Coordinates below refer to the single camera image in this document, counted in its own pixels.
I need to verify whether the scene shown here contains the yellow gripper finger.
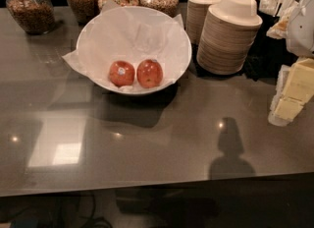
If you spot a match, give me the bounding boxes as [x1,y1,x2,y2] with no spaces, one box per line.
[273,58,314,122]
[268,65,289,127]

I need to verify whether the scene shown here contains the white bowl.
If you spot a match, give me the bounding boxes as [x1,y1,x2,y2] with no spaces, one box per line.
[76,5,193,96]

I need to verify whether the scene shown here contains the red apple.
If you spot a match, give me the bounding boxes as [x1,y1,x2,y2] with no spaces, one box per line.
[109,60,135,86]
[136,59,163,88]

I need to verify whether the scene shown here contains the front stack paper bowls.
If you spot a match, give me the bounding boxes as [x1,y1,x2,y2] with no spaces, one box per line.
[196,0,262,76]

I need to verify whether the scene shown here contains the stack paper bowls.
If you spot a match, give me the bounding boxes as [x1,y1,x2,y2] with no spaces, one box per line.
[185,0,221,45]
[196,0,262,76]

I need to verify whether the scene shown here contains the white paper liner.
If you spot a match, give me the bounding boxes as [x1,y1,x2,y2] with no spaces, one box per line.
[62,6,190,93]

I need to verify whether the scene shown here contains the rear stack paper bowls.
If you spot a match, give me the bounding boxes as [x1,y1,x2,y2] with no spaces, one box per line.
[185,0,221,45]

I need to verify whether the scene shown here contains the far left cereal jar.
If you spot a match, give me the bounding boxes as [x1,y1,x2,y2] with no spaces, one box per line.
[6,0,55,34]

